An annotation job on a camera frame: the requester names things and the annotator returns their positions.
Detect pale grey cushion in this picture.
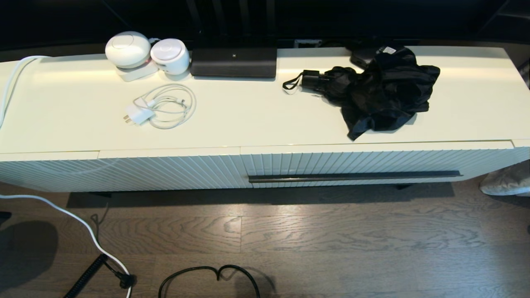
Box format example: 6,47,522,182
479,159,530,197

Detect thick white power cable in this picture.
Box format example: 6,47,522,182
0,55,51,127
0,194,133,298

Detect black spiral coiled cable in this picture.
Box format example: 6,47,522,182
63,253,109,298

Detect small white round speaker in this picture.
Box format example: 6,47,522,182
150,38,191,76

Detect black rectangular router box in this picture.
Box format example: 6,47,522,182
190,47,278,79

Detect black angled power plug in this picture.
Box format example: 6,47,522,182
104,259,137,290

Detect white plug charger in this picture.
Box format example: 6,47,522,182
123,103,156,126

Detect black folding umbrella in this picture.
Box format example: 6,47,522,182
282,46,441,142

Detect coiled white charging cable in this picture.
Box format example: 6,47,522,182
133,84,197,130

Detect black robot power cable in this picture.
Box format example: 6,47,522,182
158,264,262,298

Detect flat white base box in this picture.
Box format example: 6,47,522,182
115,62,159,82

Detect black set-top box with label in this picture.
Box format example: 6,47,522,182
350,45,400,70

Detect white fluted drawer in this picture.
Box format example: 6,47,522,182
239,140,516,190

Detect large white round speaker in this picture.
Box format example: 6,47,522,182
105,31,152,70

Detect white ribbed tv cabinet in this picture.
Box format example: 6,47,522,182
0,45,530,194

